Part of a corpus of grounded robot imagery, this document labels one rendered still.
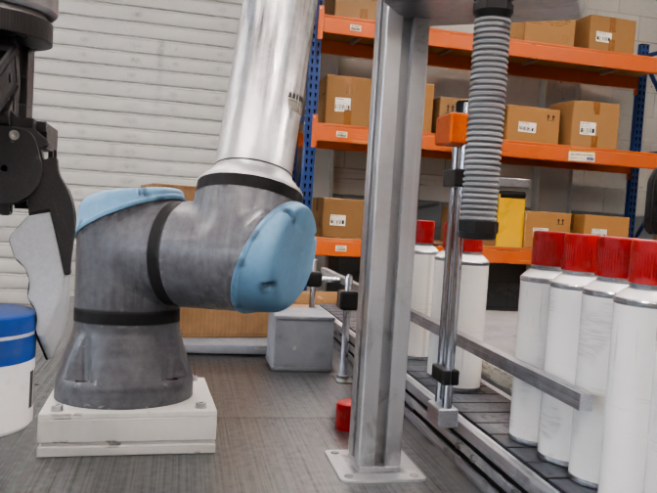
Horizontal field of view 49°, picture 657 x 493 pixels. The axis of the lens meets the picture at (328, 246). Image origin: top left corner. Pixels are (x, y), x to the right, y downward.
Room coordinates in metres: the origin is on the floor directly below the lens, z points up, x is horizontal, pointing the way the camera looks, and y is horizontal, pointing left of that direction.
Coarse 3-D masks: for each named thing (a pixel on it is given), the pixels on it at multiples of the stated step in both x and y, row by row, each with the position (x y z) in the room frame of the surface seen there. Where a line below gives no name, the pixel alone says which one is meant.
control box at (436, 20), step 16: (384, 0) 0.67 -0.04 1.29; (400, 0) 0.66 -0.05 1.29; (416, 0) 0.66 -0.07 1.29; (432, 0) 0.65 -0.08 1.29; (448, 0) 0.65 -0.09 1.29; (464, 0) 0.65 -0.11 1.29; (528, 0) 0.64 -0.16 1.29; (544, 0) 0.63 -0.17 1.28; (560, 0) 0.63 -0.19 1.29; (576, 0) 0.63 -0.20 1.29; (416, 16) 0.71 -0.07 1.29; (432, 16) 0.70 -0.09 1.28; (448, 16) 0.70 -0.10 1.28; (464, 16) 0.70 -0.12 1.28; (512, 16) 0.69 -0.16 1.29; (528, 16) 0.68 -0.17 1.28; (544, 16) 0.68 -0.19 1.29; (560, 16) 0.68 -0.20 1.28; (576, 16) 0.67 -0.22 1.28
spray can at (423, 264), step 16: (416, 224) 1.05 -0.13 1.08; (432, 224) 1.05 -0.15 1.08; (416, 240) 1.05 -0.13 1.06; (432, 240) 1.06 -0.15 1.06; (416, 256) 1.04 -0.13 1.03; (432, 256) 1.04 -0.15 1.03; (416, 272) 1.04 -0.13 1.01; (432, 272) 1.05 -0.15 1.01; (416, 288) 1.04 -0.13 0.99; (432, 288) 1.05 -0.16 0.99; (416, 304) 1.04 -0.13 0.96; (416, 336) 1.04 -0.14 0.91; (416, 352) 1.04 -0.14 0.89
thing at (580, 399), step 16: (352, 288) 1.30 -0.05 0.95; (416, 320) 0.94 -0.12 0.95; (432, 320) 0.90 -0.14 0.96; (464, 336) 0.79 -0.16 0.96; (480, 352) 0.74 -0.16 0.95; (496, 352) 0.70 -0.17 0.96; (512, 368) 0.67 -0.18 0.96; (528, 368) 0.64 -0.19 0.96; (544, 384) 0.61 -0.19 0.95; (560, 384) 0.58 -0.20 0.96; (560, 400) 0.58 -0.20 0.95; (576, 400) 0.56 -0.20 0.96; (592, 400) 0.56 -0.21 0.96
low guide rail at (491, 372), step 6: (486, 366) 0.89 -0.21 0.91; (492, 366) 0.87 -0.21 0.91; (486, 372) 0.89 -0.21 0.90; (492, 372) 0.87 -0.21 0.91; (498, 372) 0.86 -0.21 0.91; (504, 372) 0.84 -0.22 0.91; (492, 378) 0.87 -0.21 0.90; (498, 378) 0.85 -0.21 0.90; (504, 378) 0.84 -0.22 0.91; (510, 378) 0.82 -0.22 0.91; (504, 384) 0.84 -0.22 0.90; (510, 384) 0.82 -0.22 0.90; (510, 390) 0.82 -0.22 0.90
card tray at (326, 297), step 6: (300, 294) 1.92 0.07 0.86; (306, 294) 1.92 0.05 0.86; (318, 294) 1.93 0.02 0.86; (324, 294) 1.93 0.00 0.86; (330, 294) 1.93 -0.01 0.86; (336, 294) 1.94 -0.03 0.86; (300, 300) 1.92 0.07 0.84; (306, 300) 1.92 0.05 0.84; (318, 300) 1.93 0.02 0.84; (324, 300) 1.93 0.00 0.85; (330, 300) 1.93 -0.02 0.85; (336, 300) 1.94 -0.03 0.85; (294, 306) 1.86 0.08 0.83; (300, 306) 1.87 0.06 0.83; (306, 306) 1.87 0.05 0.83
